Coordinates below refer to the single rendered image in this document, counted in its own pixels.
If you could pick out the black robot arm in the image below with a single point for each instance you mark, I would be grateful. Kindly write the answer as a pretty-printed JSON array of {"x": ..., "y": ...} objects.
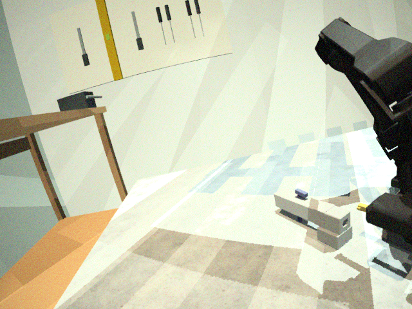
[{"x": 381, "y": 73}]

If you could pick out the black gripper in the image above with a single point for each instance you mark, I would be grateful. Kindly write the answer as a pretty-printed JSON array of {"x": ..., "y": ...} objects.
[{"x": 394, "y": 212}]

